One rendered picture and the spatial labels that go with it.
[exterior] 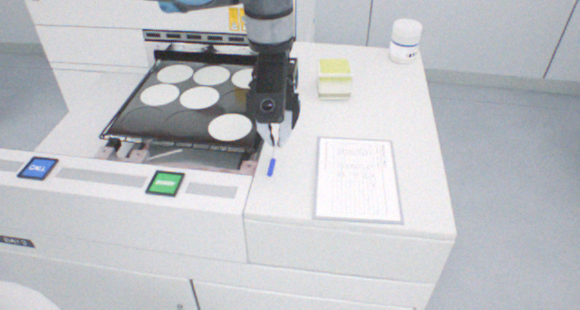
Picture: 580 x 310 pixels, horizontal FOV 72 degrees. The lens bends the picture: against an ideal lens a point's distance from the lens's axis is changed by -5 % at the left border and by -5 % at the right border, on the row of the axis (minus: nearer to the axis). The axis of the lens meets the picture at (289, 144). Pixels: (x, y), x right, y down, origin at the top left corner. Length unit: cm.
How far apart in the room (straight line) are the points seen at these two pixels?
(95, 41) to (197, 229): 82
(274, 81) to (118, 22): 78
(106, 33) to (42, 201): 65
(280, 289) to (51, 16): 105
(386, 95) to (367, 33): 184
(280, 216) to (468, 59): 242
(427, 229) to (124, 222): 53
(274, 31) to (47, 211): 55
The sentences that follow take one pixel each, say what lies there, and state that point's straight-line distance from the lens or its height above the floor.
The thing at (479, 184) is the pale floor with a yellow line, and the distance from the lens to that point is 229.
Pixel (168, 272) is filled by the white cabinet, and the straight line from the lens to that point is 92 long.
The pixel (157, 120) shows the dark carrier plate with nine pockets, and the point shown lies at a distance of 104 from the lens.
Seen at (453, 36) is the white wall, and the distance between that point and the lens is 288.
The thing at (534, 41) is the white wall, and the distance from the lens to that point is 303.
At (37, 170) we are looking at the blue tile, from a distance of 89.
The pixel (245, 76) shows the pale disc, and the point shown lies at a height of 90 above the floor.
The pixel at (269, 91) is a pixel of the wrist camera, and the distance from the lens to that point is 64.
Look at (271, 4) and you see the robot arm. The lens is 61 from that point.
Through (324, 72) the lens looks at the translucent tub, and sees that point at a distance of 91.
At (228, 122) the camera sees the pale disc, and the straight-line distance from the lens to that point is 99.
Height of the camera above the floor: 149
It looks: 40 degrees down
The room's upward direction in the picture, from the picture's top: straight up
